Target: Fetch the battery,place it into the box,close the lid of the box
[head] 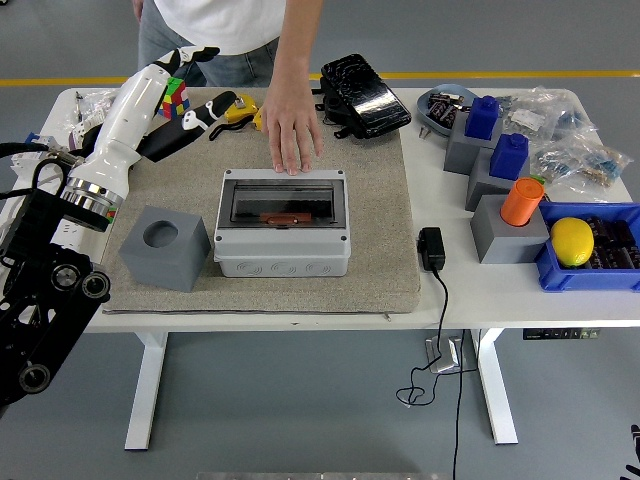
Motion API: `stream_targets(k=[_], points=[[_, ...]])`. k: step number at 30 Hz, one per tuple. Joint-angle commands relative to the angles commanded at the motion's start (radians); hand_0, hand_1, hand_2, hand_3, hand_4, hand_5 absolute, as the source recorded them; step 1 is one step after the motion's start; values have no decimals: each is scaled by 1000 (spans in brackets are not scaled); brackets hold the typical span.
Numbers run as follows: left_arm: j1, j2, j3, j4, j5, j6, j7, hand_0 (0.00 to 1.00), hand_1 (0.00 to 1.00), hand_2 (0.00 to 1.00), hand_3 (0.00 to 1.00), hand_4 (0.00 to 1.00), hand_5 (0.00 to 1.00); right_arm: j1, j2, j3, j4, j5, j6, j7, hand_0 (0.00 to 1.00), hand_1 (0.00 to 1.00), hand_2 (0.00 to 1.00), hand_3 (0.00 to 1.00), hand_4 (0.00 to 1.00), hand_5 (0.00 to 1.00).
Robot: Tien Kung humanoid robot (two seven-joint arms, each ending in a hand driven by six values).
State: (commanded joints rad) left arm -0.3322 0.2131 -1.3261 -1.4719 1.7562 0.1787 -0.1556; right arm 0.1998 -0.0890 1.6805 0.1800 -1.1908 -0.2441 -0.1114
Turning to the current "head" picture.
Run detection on white circuit breaker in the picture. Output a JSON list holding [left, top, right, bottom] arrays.
[[12, 131, 69, 181]]

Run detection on black table control panel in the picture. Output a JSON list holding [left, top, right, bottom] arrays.
[[522, 327, 602, 341]]

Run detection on black adapter cord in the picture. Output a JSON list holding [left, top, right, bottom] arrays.
[[395, 267, 451, 407]]

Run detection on blue plastic block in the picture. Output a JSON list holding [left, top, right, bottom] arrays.
[[488, 132, 531, 182], [464, 94, 504, 140]]

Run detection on person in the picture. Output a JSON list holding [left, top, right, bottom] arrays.
[[132, 0, 326, 176]]

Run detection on grey-brown mat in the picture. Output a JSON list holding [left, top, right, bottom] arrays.
[[99, 87, 422, 315]]

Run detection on blue-grey dish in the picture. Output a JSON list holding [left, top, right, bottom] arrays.
[[416, 83, 481, 137]]

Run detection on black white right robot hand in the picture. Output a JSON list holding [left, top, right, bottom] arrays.
[[623, 424, 640, 480]]

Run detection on clear bag of brown parts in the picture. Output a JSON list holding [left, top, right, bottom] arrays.
[[529, 137, 634, 194]]

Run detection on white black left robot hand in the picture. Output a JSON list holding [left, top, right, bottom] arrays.
[[66, 44, 239, 195]]

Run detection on grey plastic junction box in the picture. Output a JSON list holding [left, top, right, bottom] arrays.
[[213, 168, 350, 279]]

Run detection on black power adapter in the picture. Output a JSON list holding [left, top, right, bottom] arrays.
[[417, 226, 447, 273]]

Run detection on clear bag with white label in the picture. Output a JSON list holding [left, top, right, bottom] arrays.
[[499, 85, 564, 144]]

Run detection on blue plastic bin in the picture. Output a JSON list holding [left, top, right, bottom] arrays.
[[533, 201, 640, 294]]

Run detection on black wrapped batteries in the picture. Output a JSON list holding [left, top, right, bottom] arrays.
[[426, 92, 467, 126]]

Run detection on yellow tape measure with strap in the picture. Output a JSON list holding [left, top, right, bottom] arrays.
[[208, 93, 260, 141]]

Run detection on large colourful puzzle cube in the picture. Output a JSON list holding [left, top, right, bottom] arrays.
[[157, 75, 191, 120]]

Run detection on orange cylinder battery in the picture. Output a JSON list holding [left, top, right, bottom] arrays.
[[499, 177, 546, 227], [259, 212, 314, 227]]

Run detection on black glossy pouch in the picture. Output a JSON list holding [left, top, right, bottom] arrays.
[[312, 53, 413, 141]]

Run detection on grey holder block with hole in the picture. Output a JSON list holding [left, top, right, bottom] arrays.
[[118, 204, 212, 294]]

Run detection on clear bag of white parts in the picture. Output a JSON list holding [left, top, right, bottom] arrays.
[[74, 88, 122, 147]]

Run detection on silver metal bracket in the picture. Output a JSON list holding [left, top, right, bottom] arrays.
[[424, 335, 464, 375]]

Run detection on white table leg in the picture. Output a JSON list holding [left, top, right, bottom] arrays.
[[123, 330, 169, 451], [469, 328, 520, 446]]

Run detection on clear bag of blue parts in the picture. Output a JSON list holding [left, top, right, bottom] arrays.
[[549, 99, 601, 151]]

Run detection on person's left hand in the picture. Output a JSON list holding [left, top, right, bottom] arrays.
[[260, 89, 324, 176]]

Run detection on transparent hinged box lid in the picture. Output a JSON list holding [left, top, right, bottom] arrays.
[[222, 177, 344, 232]]

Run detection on yellow lemon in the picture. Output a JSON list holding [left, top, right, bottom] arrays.
[[549, 217, 596, 269]]

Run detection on black hanging cable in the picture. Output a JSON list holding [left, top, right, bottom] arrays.
[[451, 328, 481, 480]]

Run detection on black capacitors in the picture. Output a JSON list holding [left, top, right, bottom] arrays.
[[582, 214, 640, 271]]

